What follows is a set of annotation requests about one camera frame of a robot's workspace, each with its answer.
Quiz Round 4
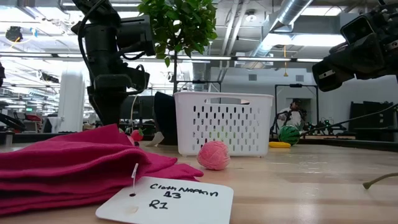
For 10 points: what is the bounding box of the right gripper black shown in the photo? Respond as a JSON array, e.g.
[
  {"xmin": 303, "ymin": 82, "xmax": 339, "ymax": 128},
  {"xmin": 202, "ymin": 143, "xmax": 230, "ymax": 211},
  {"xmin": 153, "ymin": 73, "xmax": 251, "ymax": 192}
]
[{"xmin": 312, "ymin": 32, "xmax": 398, "ymax": 93}]

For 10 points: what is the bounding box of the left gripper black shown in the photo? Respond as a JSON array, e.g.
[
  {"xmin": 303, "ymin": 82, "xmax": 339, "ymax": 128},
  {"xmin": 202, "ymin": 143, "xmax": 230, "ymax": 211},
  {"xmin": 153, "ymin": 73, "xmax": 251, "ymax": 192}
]
[{"xmin": 86, "ymin": 64, "xmax": 150, "ymax": 126}]

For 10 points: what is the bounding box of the red toy strawberry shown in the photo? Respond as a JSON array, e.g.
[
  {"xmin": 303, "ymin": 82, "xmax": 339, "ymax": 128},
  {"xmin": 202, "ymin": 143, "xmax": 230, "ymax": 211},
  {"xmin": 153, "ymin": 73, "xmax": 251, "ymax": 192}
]
[{"xmin": 130, "ymin": 128, "xmax": 145, "ymax": 142}]

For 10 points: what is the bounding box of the green striped toy watermelon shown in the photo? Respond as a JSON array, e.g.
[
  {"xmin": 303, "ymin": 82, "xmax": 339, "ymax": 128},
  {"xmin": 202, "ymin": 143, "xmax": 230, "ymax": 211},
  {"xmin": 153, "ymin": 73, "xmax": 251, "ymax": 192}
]
[{"xmin": 278, "ymin": 124, "xmax": 301, "ymax": 146}]

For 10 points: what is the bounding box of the yellow toy banana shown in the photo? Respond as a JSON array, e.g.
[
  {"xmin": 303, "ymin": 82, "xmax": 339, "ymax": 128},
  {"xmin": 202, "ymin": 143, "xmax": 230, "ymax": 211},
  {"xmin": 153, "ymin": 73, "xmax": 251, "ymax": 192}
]
[{"xmin": 268, "ymin": 141, "xmax": 292, "ymax": 149}]

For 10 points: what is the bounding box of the pink textured toy ball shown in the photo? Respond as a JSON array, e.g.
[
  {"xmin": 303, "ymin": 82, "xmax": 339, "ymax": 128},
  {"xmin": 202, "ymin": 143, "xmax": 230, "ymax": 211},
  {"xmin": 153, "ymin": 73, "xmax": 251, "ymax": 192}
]
[{"xmin": 197, "ymin": 140, "xmax": 231, "ymax": 171}]

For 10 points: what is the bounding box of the white perforated plastic basket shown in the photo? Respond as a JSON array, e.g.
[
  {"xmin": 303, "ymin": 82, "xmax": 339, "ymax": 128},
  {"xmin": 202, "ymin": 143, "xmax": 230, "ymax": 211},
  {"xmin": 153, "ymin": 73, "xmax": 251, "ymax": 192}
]
[{"xmin": 173, "ymin": 91, "xmax": 275, "ymax": 157}]

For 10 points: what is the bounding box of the black computer monitor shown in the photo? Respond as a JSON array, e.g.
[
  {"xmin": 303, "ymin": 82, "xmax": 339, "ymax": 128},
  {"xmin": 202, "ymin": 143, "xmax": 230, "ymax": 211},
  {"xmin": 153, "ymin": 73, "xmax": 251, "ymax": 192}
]
[{"xmin": 119, "ymin": 95, "xmax": 156, "ymax": 121}]

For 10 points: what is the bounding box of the white building pillar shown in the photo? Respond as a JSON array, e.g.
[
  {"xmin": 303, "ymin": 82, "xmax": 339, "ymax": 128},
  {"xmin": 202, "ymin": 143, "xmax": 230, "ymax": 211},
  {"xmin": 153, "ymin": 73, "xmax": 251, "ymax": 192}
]
[{"xmin": 58, "ymin": 70, "xmax": 86, "ymax": 133}]

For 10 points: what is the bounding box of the small blank white tag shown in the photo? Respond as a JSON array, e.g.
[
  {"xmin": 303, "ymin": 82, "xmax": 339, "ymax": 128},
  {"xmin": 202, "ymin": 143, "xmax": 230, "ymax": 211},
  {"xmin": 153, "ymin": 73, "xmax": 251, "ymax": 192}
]
[{"xmin": 146, "ymin": 131, "xmax": 165, "ymax": 147}]

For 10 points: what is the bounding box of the person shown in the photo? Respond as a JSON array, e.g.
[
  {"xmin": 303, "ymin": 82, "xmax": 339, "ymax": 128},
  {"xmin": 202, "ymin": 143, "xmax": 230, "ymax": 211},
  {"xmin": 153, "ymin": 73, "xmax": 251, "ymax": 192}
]
[{"xmin": 277, "ymin": 98, "xmax": 308, "ymax": 132}]

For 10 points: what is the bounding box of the black storage cabinet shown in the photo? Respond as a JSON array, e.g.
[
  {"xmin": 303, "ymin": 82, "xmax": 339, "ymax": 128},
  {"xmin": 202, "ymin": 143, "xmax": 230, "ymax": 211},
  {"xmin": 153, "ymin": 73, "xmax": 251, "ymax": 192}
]
[{"xmin": 349, "ymin": 100, "xmax": 396, "ymax": 142}]

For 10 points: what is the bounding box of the magenta cloth napkin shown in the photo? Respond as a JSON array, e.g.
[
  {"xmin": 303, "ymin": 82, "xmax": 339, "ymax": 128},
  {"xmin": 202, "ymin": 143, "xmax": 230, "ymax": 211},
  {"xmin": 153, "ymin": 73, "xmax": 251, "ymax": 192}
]
[{"xmin": 0, "ymin": 123, "xmax": 205, "ymax": 217}]

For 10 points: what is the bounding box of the overhead light bar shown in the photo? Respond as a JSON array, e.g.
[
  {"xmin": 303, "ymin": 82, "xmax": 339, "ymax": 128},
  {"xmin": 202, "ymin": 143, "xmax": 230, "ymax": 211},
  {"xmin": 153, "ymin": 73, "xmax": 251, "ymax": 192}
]
[{"xmin": 0, "ymin": 52, "xmax": 325, "ymax": 63}]

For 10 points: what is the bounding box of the green leafy artificial plant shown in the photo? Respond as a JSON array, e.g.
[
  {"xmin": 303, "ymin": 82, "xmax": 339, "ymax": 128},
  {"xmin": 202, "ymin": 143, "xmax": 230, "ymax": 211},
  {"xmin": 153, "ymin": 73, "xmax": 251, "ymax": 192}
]
[{"xmin": 136, "ymin": 0, "xmax": 218, "ymax": 94}]

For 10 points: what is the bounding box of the white handwritten paper tag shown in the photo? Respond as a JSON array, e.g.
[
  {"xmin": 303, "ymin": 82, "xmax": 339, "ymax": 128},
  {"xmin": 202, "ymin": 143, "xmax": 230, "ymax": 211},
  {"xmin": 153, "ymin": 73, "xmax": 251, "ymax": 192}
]
[{"xmin": 95, "ymin": 163, "xmax": 234, "ymax": 224}]

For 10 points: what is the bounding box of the black metal frame stand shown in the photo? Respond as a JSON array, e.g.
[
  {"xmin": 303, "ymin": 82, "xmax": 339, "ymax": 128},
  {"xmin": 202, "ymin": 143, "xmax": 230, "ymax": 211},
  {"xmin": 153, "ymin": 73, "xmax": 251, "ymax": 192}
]
[{"xmin": 274, "ymin": 83, "xmax": 320, "ymax": 135}]

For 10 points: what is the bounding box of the yellow hanging cord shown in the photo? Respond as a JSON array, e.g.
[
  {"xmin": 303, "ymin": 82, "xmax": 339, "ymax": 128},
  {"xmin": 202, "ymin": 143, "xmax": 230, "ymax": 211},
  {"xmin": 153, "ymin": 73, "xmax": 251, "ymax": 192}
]
[{"xmin": 282, "ymin": 45, "xmax": 289, "ymax": 78}]

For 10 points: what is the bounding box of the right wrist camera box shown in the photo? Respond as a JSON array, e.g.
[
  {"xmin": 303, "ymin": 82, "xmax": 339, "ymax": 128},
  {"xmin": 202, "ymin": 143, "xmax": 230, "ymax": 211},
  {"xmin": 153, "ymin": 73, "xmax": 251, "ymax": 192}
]
[{"xmin": 340, "ymin": 14, "xmax": 376, "ymax": 45}]

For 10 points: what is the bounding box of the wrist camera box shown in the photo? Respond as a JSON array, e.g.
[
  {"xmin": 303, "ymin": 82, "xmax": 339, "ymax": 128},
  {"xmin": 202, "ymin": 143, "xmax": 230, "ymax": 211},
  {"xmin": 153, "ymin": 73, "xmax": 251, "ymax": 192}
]
[
  {"xmin": 340, "ymin": 14, "xmax": 376, "ymax": 45},
  {"xmin": 116, "ymin": 15, "xmax": 156, "ymax": 57}
]

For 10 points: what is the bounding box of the black aluminium table frame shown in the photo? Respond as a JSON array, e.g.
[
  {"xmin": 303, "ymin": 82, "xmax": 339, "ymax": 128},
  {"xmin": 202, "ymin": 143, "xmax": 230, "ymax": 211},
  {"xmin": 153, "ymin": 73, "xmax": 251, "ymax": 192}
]
[{"xmin": 0, "ymin": 132, "xmax": 398, "ymax": 153}]

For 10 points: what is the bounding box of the silver ventilation duct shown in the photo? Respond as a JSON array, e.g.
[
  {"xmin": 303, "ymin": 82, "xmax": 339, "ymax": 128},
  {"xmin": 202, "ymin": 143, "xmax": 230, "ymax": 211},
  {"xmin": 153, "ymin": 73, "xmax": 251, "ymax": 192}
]
[{"xmin": 245, "ymin": 0, "xmax": 315, "ymax": 70}]

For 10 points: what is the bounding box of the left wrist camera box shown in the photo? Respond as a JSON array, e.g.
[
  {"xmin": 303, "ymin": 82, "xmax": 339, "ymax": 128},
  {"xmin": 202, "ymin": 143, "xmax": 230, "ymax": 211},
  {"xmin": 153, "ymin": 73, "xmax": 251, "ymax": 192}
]
[{"xmin": 116, "ymin": 15, "xmax": 156, "ymax": 57}]

